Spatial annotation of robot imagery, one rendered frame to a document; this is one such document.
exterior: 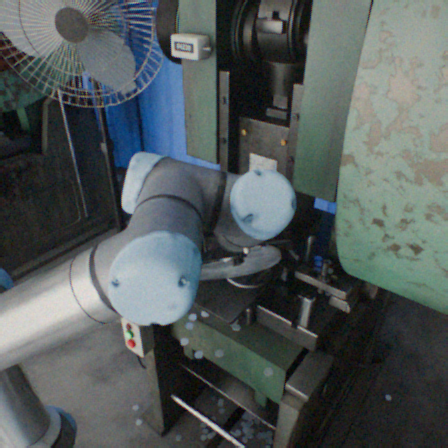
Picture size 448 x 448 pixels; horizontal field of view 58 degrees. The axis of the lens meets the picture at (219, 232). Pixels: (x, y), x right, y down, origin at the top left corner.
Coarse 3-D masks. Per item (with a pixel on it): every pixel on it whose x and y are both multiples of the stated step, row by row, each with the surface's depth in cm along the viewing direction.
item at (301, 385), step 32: (352, 320) 113; (320, 352) 101; (352, 352) 139; (384, 352) 176; (288, 384) 94; (320, 384) 100; (352, 384) 160; (288, 416) 94; (320, 416) 131; (352, 416) 152
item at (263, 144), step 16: (256, 112) 92; (272, 112) 89; (288, 112) 87; (240, 128) 91; (256, 128) 89; (272, 128) 86; (288, 128) 84; (240, 144) 93; (256, 144) 91; (272, 144) 88; (240, 160) 95; (256, 160) 92; (272, 160) 90; (304, 208) 102
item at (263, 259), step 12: (252, 252) 82; (264, 252) 83; (276, 252) 84; (216, 264) 91; (228, 264) 92; (252, 264) 92; (264, 264) 93; (204, 276) 99; (216, 276) 100; (228, 276) 101
